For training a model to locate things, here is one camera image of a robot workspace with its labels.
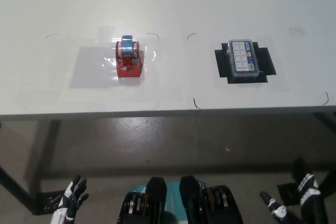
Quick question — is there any black table leg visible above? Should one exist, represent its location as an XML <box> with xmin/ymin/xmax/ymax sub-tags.
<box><xmin>0</xmin><ymin>166</ymin><xmax>37</xmax><ymax>210</ymax></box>
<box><xmin>312</xmin><ymin>112</ymin><xmax>336</xmax><ymax>199</ymax></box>

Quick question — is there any robot torso black teal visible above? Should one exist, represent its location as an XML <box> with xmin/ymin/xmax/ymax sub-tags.
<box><xmin>117</xmin><ymin>175</ymin><xmax>244</xmax><ymax>224</ymax></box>

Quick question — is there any clear plastic screw box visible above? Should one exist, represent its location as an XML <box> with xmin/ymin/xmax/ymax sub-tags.
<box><xmin>227</xmin><ymin>39</ymin><xmax>261</xmax><ymax>78</ymax></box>

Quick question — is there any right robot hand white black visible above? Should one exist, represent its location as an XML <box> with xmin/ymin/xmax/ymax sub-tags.
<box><xmin>259</xmin><ymin>157</ymin><xmax>330</xmax><ymax>224</ymax></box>

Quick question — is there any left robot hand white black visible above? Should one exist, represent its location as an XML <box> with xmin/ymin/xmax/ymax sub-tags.
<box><xmin>51</xmin><ymin>175</ymin><xmax>90</xmax><ymax>224</ymax></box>

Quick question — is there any black cross-shaped mat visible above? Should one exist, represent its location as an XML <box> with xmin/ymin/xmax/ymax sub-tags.
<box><xmin>214</xmin><ymin>41</ymin><xmax>277</xmax><ymax>84</ymax></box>

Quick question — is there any black floor plate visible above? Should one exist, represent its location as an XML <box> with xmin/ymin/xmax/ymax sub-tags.
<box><xmin>35</xmin><ymin>190</ymin><xmax>67</xmax><ymax>215</ymax></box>
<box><xmin>277</xmin><ymin>182</ymin><xmax>303</xmax><ymax>206</ymax></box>

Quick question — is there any red tape dispenser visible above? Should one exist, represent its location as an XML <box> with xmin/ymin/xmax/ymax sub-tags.
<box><xmin>114</xmin><ymin>34</ymin><xmax>143</xmax><ymax>79</ymax></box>

